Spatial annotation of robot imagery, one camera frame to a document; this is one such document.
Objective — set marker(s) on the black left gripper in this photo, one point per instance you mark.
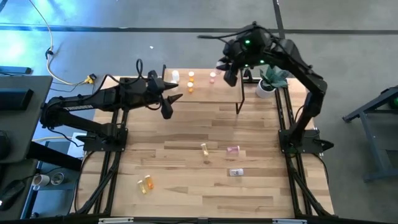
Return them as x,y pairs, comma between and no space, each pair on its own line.
149,93

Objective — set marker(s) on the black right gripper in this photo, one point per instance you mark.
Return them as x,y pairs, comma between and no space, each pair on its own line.
236,57

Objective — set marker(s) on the slim white opaque bottle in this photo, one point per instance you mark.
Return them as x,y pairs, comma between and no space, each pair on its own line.
176,75

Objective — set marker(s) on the yellow medicine bottle white cap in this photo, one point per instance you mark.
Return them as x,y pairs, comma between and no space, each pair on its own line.
141,186
204,150

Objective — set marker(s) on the clear bottle blue pills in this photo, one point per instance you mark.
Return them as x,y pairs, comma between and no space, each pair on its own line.
236,172

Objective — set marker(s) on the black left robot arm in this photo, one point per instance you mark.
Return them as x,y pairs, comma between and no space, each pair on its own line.
77,107

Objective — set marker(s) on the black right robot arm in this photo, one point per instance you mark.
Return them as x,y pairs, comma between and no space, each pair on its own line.
301,63

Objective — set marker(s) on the wooden shelf riser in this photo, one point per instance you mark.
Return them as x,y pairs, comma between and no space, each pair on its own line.
202,93

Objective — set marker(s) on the green plant in white pot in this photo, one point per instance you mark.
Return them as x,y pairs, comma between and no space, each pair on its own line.
267,90

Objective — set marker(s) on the black floor tape strip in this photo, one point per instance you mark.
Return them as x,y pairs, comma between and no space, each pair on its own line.
276,12
155,30

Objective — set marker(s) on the yellow power plug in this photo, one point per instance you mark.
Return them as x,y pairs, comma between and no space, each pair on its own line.
90,80

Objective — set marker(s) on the black metal beam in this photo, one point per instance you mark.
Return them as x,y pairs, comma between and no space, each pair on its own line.
56,157

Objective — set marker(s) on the grey metal cup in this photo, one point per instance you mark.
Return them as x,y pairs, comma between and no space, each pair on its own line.
57,179

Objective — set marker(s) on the black side desk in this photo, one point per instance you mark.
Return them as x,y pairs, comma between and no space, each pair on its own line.
28,124

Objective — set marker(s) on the black rectangular box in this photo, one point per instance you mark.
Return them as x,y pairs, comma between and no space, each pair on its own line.
15,99

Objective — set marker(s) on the white paper cup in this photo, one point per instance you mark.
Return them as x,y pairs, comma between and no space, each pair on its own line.
42,180

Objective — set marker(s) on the dark flat floor bar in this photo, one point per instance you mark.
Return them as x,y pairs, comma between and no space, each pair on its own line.
15,70

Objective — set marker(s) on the black computer mouse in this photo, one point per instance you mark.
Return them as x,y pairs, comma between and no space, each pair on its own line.
12,194

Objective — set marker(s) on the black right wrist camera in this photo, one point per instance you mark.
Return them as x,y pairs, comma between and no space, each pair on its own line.
231,78

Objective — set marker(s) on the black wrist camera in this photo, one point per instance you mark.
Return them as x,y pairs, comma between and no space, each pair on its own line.
167,111
231,78

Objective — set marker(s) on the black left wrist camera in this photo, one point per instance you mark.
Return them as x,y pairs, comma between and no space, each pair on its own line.
167,111

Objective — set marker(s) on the silver frame bracket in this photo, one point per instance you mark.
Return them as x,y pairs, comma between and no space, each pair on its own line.
289,221
115,220

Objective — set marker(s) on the black aluminium rig frame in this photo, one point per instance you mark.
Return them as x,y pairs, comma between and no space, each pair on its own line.
294,186

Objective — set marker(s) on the grey metal cart frame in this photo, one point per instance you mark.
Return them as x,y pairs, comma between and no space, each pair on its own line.
365,107

